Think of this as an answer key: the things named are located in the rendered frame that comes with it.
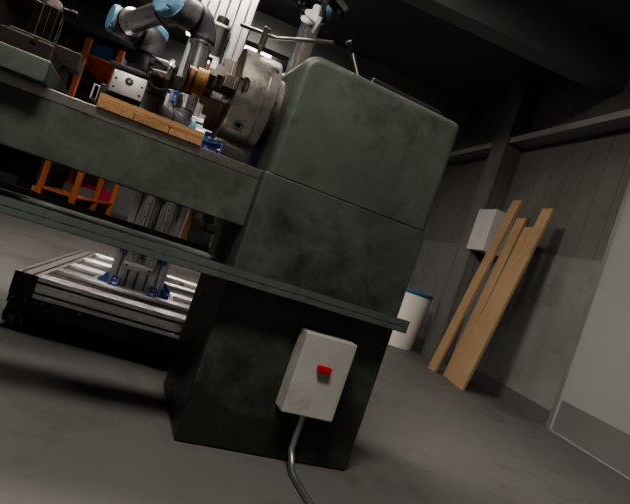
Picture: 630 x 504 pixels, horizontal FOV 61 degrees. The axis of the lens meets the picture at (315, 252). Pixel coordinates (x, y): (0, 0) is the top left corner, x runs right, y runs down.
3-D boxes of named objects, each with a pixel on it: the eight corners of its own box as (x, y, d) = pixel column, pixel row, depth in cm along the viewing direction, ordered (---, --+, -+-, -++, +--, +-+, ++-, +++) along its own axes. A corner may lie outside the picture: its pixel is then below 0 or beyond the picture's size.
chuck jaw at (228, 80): (241, 88, 175) (250, 79, 164) (236, 102, 175) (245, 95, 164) (209, 74, 171) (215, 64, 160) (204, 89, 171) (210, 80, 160)
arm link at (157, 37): (166, 61, 236) (176, 32, 236) (139, 46, 226) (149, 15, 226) (153, 61, 244) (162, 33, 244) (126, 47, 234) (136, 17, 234)
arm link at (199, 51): (213, 21, 214) (180, 138, 211) (191, 6, 206) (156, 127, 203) (231, 17, 206) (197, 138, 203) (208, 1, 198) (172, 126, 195)
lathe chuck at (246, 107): (231, 143, 197) (262, 60, 191) (243, 155, 168) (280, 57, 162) (208, 134, 194) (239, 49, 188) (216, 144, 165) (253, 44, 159)
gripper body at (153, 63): (143, 75, 172) (142, 82, 183) (170, 86, 175) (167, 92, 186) (151, 52, 172) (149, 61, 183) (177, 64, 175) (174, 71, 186)
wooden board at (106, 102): (186, 153, 192) (190, 142, 192) (200, 146, 158) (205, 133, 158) (100, 120, 181) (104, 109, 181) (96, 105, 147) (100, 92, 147)
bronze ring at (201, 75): (215, 77, 179) (188, 65, 176) (220, 70, 171) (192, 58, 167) (206, 103, 179) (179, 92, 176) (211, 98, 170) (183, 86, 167)
